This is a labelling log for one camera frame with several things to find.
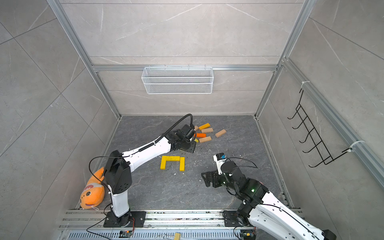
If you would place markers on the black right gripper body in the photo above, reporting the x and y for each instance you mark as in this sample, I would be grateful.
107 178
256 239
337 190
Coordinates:
218 179

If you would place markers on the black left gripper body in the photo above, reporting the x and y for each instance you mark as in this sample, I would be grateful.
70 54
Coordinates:
189 146

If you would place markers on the lime yellow block short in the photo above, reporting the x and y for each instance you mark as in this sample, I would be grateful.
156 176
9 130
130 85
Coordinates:
182 164

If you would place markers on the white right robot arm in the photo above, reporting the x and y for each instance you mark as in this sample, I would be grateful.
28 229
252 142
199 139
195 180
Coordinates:
260 208

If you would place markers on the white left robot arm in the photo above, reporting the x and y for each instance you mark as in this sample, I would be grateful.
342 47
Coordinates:
119 167

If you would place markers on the orange block flat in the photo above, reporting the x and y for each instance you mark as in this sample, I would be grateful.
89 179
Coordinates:
199 135

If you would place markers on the light wooden block front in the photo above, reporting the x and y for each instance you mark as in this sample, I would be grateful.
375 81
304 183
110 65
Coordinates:
206 139

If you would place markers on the amber yellow block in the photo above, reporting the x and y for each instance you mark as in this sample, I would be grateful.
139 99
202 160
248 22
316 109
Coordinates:
205 126

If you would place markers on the tan wooden block middle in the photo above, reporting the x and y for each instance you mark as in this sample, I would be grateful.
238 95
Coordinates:
207 130

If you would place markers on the tan wooden block right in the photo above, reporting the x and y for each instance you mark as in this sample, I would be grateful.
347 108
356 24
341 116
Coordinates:
220 133

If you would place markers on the orange plush toy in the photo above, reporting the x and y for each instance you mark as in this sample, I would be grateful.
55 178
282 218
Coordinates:
94 192

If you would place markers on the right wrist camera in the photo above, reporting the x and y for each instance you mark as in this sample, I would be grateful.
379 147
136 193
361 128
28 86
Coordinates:
220 159

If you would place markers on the white wire mesh basket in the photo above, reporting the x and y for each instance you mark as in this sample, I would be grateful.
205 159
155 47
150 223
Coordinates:
178 80

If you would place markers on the black wire hook rack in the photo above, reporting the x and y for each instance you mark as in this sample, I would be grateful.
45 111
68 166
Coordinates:
313 136

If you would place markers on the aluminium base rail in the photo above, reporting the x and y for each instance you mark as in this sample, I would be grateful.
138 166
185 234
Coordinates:
155 225

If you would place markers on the aluminium frame post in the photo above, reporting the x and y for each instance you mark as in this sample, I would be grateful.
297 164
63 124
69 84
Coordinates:
80 49

